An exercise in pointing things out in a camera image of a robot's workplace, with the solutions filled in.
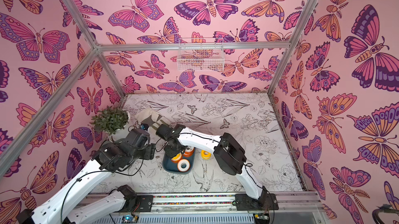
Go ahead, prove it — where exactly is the yellow sealing tape roll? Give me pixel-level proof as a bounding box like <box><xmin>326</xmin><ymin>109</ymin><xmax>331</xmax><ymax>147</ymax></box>
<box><xmin>171</xmin><ymin>153</ymin><xmax>182</xmax><ymax>163</ymax></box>

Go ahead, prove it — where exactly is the beige grey work glove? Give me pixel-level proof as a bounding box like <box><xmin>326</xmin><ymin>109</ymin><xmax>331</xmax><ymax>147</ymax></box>
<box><xmin>135</xmin><ymin>108</ymin><xmax>171</xmax><ymax>130</ymax></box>

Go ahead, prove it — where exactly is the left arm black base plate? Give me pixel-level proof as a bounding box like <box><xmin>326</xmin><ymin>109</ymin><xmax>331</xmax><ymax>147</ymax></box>
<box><xmin>123</xmin><ymin>195</ymin><xmax>154</xmax><ymax>214</ymax></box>

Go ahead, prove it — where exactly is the teal plastic storage tray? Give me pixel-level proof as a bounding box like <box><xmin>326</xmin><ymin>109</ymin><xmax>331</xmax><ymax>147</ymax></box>
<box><xmin>162</xmin><ymin>148</ymin><xmax>195</xmax><ymax>175</ymax></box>

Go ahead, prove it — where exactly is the white wire wall basket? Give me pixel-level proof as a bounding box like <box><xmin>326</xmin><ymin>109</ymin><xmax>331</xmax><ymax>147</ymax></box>
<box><xmin>176</xmin><ymin>38</ymin><xmax>225</xmax><ymax>72</ymax></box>

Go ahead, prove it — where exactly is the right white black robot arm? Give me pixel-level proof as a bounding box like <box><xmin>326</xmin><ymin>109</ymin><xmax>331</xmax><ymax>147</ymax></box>
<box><xmin>156</xmin><ymin>124</ymin><xmax>269</xmax><ymax>202</ymax></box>

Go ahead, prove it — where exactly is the green circuit board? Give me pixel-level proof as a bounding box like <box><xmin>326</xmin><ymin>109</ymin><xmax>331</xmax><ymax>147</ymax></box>
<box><xmin>121</xmin><ymin>215</ymin><xmax>139</xmax><ymax>224</ymax></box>

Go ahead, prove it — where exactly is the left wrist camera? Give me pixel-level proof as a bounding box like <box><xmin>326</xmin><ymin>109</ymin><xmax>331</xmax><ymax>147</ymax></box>
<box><xmin>139</xmin><ymin>123</ymin><xmax>149</xmax><ymax>131</ymax></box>

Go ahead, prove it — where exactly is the orange sealing tape roll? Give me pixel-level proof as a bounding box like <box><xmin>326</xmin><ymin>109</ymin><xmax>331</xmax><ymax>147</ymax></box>
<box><xmin>177</xmin><ymin>159</ymin><xmax>191</xmax><ymax>173</ymax></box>
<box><xmin>201</xmin><ymin>150</ymin><xmax>212</xmax><ymax>160</ymax></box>
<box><xmin>183</xmin><ymin>146</ymin><xmax>195</xmax><ymax>158</ymax></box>

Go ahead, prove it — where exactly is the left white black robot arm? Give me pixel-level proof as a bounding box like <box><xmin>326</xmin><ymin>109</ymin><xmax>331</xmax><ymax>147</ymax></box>
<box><xmin>17</xmin><ymin>124</ymin><xmax>155</xmax><ymax>224</ymax></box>

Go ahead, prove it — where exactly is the green potted plant white pot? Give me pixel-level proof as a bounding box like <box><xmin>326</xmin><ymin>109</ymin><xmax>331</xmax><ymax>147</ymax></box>
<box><xmin>90</xmin><ymin>107</ymin><xmax>131</xmax><ymax>140</ymax></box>

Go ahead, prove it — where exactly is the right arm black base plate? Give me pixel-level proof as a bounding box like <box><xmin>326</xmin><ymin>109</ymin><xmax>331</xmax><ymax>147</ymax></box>
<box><xmin>232</xmin><ymin>193</ymin><xmax>279</xmax><ymax>211</ymax></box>

